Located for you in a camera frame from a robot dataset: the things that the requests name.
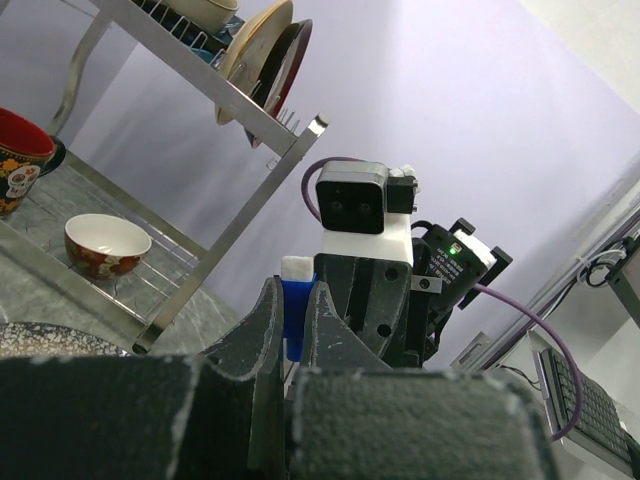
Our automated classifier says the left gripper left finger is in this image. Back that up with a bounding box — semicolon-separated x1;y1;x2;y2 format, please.
1;277;283;479

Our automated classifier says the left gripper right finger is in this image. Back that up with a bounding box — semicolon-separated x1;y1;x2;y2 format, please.
289;282;555;479

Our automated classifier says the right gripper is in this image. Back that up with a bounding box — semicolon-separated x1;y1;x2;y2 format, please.
312;253;440;370

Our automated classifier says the dark blue pen cap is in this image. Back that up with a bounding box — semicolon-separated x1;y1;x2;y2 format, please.
280;256;316;362

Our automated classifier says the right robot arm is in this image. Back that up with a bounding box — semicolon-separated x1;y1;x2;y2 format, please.
314;218;512;368

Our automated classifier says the metal dish rack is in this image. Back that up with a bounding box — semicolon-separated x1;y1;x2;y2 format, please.
1;1;328;354

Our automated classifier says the small white red bowl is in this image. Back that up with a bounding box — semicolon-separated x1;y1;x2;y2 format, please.
64;213;152;280

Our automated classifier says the speckled blue rim plate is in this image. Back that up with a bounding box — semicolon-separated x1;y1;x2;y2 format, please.
1;322;129;358

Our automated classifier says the black monitor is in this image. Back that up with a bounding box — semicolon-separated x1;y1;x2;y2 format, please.
606;240;640;326

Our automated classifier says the brown rim white plate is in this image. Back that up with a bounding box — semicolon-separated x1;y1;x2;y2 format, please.
251;19;314;119

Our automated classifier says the beige plate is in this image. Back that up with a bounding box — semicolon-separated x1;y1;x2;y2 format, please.
218;1;293;116

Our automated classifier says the blue dish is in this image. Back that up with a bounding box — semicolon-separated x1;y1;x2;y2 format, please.
170;18;233;64

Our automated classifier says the cream ceramic bowl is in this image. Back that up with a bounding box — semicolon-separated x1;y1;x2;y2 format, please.
165;0;239;34

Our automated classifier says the red skull mug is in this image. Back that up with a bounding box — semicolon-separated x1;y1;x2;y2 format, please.
1;108;67;217

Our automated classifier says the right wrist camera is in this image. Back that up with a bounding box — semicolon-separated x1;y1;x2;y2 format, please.
301;157;420;265

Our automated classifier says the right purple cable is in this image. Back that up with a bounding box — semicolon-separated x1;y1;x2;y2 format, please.
299;157;584;444

